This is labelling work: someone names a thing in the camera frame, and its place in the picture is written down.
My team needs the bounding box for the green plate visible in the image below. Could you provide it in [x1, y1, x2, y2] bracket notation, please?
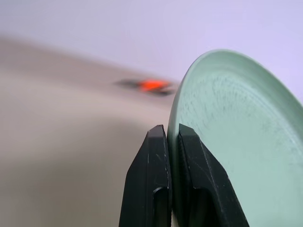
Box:
[167, 49, 303, 227]

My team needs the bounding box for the orange and black object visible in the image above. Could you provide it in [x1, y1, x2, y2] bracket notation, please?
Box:
[113, 78, 177, 96]

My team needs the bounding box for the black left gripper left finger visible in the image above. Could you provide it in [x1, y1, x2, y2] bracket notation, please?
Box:
[118, 124, 173, 227]

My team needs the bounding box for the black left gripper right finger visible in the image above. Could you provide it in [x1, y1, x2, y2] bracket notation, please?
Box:
[178, 123, 250, 227]

